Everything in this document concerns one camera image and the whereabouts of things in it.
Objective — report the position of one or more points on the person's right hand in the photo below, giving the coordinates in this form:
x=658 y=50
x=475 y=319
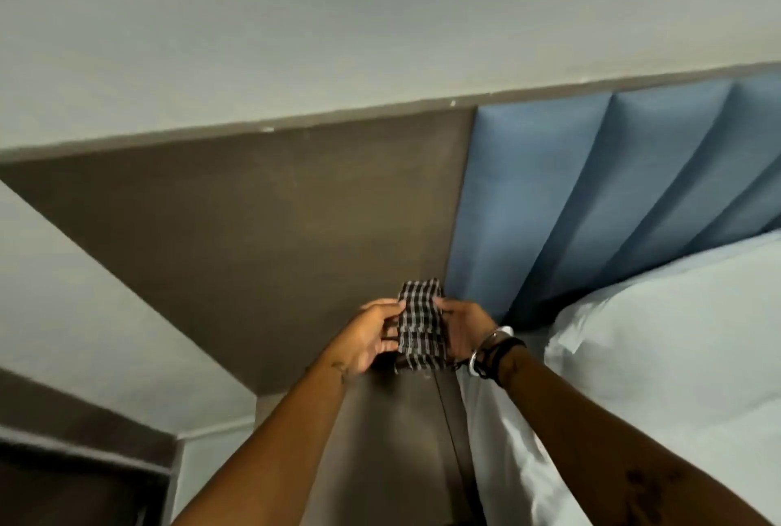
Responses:
x=470 y=330

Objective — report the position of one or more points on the person's left hand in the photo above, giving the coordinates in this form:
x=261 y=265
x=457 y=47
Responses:
x=366 y=337

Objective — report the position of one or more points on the person's left thumb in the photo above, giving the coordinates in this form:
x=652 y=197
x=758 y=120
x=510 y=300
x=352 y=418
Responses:
x=383 y=306

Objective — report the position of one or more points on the person's right thumb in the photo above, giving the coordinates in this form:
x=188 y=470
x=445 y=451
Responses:
x=450 y=304

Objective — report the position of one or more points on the black white checkered cloth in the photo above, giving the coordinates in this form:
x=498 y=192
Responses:
x=420 y=324

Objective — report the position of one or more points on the person's left forearm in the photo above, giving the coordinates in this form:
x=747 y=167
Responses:
x=268 y=452

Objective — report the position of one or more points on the person's right forearm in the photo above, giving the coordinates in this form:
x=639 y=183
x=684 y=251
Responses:
x=616 y=446

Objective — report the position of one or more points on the black wrist band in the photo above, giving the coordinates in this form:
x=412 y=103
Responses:
x=501 y=358

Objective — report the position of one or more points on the brown wooden bedside table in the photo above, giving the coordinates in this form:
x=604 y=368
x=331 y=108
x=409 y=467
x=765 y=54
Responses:
x=396 y=452

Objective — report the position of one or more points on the blue padded headboard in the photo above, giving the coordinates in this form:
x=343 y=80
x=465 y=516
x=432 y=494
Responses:
x=598 y=196

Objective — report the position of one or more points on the white pillow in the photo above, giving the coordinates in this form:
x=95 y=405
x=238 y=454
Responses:
x=677 y=361

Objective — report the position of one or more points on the dark wooden furniture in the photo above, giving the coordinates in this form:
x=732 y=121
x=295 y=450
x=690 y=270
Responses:
x=79 y=464

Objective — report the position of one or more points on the brown wooden wall panel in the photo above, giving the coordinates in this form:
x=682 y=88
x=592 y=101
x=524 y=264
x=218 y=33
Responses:
x=244 y=251

